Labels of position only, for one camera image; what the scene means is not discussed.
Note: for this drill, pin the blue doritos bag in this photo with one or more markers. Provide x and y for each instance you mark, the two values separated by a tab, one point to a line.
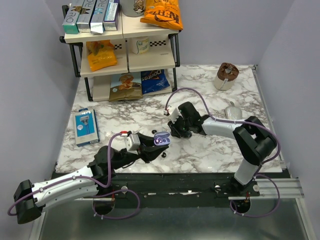
153	81

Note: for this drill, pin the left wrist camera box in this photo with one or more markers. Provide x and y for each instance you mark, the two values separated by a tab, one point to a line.
132	142

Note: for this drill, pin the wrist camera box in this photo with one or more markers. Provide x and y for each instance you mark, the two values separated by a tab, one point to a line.
173	113
132	142

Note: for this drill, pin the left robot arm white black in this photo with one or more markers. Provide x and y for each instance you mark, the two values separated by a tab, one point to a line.
33	199

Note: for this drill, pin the brown-topped white cup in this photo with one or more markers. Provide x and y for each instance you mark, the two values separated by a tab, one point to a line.
226	76

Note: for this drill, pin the brown chips bag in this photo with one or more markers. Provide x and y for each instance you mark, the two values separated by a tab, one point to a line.
126	86

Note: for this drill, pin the blue-purple earbud charging case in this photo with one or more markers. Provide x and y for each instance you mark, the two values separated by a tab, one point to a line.
164	136

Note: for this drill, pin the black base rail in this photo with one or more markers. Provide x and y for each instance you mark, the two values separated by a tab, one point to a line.
176	190

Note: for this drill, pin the teal toothpaste box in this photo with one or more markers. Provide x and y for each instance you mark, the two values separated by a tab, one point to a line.
71	18

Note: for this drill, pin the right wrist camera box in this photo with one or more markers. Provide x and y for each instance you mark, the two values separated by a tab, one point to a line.
173	113

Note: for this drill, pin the grey cartoon mug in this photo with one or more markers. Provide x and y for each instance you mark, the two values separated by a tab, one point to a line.
133	8

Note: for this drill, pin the black earbud charging case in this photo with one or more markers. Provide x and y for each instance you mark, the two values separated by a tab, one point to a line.
187	134

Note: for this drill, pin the beige black shelf rack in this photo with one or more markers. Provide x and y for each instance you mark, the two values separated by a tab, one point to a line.
163	53

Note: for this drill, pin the blue razor package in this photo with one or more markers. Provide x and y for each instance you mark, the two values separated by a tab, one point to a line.
85	127

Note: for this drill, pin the purple white toothpaste box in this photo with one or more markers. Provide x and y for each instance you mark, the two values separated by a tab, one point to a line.
111	18

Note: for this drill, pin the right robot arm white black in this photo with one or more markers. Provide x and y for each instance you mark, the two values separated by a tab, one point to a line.
254	140

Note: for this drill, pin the orange snack bag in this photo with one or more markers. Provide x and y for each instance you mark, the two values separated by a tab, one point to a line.
100	54

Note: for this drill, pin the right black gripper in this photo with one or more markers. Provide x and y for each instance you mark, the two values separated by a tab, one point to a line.
174	130

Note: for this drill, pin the orange kettle chips bag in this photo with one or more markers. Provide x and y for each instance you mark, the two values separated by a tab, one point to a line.
163	13

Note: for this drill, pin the white patterned mug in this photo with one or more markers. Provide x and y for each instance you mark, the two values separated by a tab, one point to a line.
139	45

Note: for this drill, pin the blue silver toothpaste box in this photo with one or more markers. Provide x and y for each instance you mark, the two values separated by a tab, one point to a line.
96	23

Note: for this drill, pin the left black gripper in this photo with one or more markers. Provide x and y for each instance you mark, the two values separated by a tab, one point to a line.
147	153

